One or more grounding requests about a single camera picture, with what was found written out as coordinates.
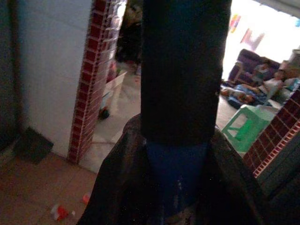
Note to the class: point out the colourful wall decoration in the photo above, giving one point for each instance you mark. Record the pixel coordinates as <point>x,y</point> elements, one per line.
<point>234,23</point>

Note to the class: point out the black dustpan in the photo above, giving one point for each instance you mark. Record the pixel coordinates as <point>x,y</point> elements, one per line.
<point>32,145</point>

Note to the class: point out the small red litter piece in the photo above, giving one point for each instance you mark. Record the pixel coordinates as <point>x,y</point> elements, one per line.
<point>86,198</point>

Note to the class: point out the red and white litter piece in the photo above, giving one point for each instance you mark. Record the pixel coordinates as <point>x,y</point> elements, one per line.
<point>61,212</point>

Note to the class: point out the person lying in white shirt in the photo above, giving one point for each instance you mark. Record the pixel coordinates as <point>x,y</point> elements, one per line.
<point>269,85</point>

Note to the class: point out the dark toy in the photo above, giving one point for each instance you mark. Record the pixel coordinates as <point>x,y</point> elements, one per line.
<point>104,113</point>

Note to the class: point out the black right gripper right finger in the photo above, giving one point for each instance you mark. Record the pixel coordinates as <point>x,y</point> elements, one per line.
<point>229,187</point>

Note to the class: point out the green plastic stool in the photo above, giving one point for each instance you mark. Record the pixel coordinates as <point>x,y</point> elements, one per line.
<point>246,131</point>

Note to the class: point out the person sitting on sofa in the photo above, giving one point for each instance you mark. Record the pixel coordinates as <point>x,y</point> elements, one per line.
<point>262,69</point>

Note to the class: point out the white small chair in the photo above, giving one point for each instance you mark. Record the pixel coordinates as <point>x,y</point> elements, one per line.
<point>116,86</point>

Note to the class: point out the purple sofa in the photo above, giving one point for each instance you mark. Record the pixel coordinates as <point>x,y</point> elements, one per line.
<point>246,58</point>

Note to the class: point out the pink wall decoration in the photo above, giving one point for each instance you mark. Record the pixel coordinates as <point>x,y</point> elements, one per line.
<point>252,39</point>

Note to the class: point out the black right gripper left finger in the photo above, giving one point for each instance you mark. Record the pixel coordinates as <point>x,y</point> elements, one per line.
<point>122,178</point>

